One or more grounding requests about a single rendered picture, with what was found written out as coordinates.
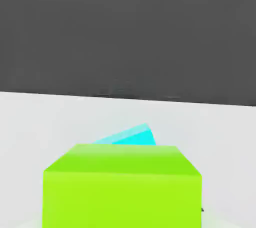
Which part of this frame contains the small lime green cube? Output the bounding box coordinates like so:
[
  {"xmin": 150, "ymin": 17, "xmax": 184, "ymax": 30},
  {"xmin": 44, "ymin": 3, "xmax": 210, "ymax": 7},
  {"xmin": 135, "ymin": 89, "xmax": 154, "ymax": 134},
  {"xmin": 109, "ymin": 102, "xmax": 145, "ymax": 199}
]
[{"xmin": 42, "ymin": 143, "xmax": 203, "ymax": 228}]

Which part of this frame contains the small cyan cube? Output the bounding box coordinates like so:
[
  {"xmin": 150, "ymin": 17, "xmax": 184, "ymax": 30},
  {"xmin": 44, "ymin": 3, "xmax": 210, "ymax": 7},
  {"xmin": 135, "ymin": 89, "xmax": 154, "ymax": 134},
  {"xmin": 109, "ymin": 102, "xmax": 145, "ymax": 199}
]
[{"xmin": 92, "ymin": 122, "xmax": 157, "ymax": 146}]

